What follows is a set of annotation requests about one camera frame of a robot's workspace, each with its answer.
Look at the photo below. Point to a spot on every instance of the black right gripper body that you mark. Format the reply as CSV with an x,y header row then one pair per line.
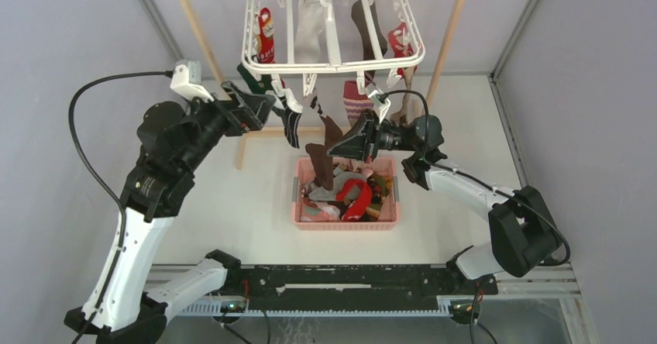
x,y
384,136

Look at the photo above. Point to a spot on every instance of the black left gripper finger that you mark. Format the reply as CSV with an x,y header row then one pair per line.
x,y
254,111
242,97

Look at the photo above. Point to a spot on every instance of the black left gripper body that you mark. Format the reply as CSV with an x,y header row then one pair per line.
x,y
212,122

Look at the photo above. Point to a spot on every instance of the green dotted sock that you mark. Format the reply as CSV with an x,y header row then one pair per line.
x,y
261,85

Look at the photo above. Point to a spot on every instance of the brown argyle sock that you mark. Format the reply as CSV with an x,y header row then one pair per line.
x,y
400,117

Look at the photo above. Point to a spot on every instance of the black white striped sock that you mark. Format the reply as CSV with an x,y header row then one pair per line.
x,y
290,120

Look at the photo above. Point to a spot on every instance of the brown sock striped cuff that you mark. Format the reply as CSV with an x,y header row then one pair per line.
x,y
323,163

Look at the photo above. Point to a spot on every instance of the red black argyle sock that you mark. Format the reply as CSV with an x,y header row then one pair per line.
x,y
381,187

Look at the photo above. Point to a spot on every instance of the grey long sock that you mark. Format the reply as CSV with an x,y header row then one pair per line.
x,y
322,194

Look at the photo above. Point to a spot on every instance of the wooden hanger stand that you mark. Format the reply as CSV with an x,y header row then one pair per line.
x,y
330,62

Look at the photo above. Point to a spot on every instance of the red white patterned sock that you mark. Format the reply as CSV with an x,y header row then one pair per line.
x,y
265,39

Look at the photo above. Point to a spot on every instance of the plain red sock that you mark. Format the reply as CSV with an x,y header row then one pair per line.
x,y
358,206

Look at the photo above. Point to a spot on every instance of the pink patterned sock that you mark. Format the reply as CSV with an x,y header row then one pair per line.
x,y
331,211

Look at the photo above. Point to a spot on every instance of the pink plastic basket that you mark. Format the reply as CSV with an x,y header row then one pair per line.
x,y
305,174

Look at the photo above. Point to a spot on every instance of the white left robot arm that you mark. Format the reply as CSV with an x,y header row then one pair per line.
x,y
174,142

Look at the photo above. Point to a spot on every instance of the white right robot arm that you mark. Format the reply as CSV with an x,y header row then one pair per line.
x,y
522,231

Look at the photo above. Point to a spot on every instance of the white plastic clip hanger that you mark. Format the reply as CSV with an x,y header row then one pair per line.
x,y
351,24

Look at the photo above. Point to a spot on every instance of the maroon purple striped sock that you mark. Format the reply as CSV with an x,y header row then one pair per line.
x,y
354,102

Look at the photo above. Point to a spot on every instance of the red bear sock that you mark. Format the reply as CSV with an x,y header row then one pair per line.
x,y
399,40

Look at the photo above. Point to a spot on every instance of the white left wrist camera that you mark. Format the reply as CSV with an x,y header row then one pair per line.
x,y
186,81

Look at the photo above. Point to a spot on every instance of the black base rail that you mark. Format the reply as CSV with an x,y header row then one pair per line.
x,y
346,288

